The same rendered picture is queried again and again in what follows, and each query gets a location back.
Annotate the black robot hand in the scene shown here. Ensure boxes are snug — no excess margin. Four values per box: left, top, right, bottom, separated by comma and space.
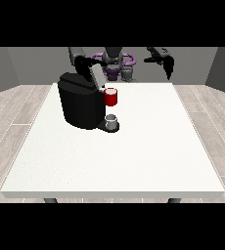
143, 53, 176, 81
73, 55, 103, 81

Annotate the small grey cup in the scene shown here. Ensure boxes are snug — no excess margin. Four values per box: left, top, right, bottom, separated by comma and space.
105, 113, 118, 131

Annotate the pale grey machine lid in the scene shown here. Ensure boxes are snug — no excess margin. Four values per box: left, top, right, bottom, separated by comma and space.
88, 63, 107, 90

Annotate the red pod holder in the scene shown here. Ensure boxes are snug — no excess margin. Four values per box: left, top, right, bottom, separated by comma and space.
103, 87, 119, 107

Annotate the small grey coffee pod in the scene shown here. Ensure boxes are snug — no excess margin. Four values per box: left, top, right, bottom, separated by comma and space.
121, 67, 134, 82

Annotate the black coffee machine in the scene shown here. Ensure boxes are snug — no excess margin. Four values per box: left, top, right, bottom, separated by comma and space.
57, 71, 120, 134

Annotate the grey and purple robot trunk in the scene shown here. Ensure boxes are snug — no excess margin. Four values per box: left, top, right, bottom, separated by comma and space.
90, 47, 139, 83

